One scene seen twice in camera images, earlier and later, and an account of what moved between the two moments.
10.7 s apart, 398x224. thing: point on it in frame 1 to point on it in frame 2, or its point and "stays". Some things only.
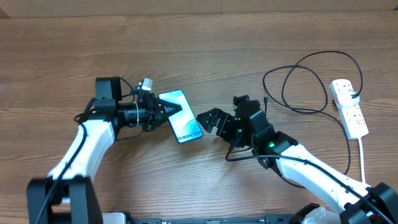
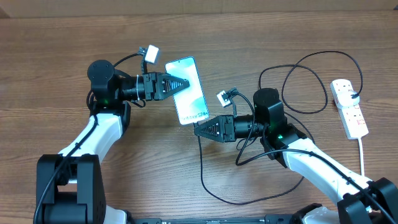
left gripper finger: (166, 109) to (170, 86)
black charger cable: (290, 66) to (211, 190)
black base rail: (270, 219) stays
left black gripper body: (147, 111) to (148, 87)
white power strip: (352, 118) stays
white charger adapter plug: (345, 99) stays
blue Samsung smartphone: (183, 122) to (190, 102)
